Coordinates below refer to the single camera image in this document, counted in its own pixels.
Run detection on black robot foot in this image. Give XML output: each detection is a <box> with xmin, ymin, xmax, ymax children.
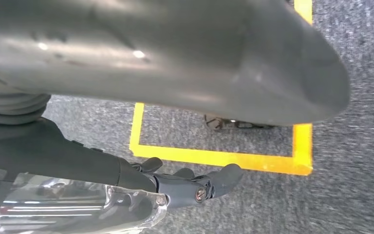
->
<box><xmin>204</xmin><ymin>114</ymin><xmax>275</xmax><ymax>132</ymax></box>

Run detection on yellow floor tape rectangle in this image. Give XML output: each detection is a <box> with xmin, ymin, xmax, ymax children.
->
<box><xmin>129</xmin><ymin>0</ymin><xmax>314</xmax><ymax>176</ymax></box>

